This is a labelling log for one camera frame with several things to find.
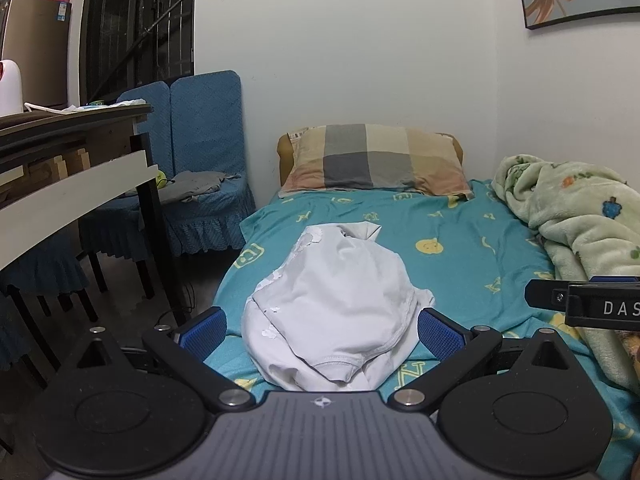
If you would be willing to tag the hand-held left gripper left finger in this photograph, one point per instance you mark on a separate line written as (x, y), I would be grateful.
(202, 332)

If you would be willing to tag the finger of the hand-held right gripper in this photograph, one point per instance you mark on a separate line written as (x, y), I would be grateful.
(545, 294)

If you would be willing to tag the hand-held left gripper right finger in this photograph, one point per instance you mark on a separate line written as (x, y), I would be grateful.
(440, 332)

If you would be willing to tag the white shirt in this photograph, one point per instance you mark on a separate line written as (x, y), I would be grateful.
(340, 300)

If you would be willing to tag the bed with teal printed sheet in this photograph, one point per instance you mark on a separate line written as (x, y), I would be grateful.
(450, 270)

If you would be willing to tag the green printed fleece blanket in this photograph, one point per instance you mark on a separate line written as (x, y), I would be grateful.
(575, 220)

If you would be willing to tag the grey cloth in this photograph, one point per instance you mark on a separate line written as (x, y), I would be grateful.
(195, 185)

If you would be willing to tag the yellow-green ball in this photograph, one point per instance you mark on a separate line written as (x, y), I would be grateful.
(161, 179)

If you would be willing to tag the blue covered chair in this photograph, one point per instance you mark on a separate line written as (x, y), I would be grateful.
(150, 125)
(210, 120)
(40, 270)

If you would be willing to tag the plaid pillow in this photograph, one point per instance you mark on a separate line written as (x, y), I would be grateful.
(370, 160)

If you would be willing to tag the wooden desk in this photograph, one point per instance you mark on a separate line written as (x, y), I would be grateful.
(75, 195)

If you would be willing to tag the brown pillow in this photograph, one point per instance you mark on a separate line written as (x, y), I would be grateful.
(284, 160)

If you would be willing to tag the white crumpled cloth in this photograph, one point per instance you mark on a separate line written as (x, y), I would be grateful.
(127, 104)

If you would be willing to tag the white appliance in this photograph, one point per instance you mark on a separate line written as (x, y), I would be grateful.
(10, 90)

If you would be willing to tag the dark barred window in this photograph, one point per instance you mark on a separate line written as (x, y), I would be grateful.
(135, 25)

